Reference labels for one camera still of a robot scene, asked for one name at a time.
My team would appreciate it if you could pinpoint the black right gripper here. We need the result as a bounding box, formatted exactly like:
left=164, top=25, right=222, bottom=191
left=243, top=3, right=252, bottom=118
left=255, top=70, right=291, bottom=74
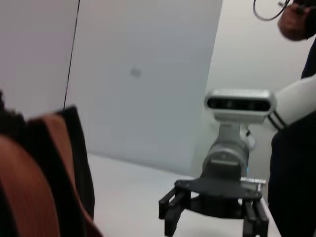
left=158, top=177, right=270, bottom=237

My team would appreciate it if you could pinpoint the black bag with brown handles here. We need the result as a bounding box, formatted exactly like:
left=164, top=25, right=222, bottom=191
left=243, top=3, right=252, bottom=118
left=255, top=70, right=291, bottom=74
left=0, top=90, right=104, bottom=237

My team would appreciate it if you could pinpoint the white sleeved person forearm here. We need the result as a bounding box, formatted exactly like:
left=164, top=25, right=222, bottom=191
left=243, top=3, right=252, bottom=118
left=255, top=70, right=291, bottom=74
left=266, top=75, right=316, bottom=131

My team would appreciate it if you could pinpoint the person hand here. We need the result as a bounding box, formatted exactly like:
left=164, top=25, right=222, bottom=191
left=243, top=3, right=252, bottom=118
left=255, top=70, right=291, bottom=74
left=277, top=3, right=311, bottom=42

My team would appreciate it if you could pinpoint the person in black clothing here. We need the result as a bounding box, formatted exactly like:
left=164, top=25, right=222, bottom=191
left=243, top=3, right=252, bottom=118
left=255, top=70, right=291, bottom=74
left=267, top=37, right=316, bottom=237

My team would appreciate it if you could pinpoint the silver head camera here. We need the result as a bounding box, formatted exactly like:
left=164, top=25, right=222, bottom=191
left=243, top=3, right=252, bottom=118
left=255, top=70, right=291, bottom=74
left=203, top=88, right=278, bottom=124

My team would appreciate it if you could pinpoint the thin black looped cable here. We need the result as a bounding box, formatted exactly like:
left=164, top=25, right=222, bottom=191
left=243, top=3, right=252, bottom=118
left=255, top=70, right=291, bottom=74
left=253, top=0, right=291, bottom=21

